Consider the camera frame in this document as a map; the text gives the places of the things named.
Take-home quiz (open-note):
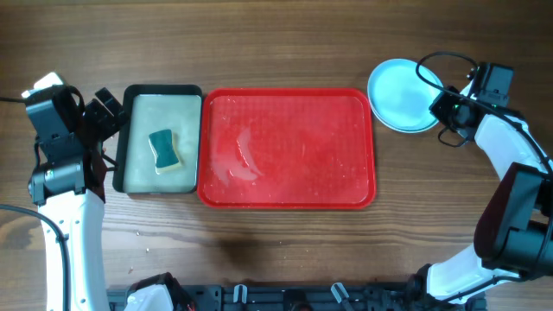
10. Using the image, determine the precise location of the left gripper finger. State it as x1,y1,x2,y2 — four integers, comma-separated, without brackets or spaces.
95,87,129,124
85,99,116,132

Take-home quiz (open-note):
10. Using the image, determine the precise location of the light blue plate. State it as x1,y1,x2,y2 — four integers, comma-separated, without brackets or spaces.
367,59,440,108
371,99,438,134

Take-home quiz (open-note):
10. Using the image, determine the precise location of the green yellow sponge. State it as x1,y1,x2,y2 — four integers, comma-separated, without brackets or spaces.
149,129,181,175

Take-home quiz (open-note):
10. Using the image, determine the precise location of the light blue plate front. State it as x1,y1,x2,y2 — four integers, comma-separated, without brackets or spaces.
371,99,438,134

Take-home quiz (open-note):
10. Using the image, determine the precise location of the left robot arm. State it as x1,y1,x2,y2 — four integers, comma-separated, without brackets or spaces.
25,85,129,310

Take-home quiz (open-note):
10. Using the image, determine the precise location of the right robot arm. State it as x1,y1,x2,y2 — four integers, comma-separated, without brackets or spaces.
404,86,552,309

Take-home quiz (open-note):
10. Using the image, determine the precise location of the black water tray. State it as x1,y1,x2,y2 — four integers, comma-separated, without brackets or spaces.
112,84,203,194

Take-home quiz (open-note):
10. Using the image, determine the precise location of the red plastic tray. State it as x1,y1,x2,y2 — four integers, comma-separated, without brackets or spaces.
197,88,377,210

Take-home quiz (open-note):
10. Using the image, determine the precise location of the right black cable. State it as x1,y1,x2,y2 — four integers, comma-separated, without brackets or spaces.
415,50,553,303

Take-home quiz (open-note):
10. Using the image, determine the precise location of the black cable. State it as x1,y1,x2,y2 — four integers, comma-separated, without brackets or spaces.
0,97,73,311
415,50,553,303

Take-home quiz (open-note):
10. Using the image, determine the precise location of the left black cable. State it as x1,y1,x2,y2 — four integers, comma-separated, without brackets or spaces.
0,97,73,311

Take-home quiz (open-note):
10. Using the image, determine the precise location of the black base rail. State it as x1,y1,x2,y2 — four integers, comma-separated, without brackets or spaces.
105,282,487,311

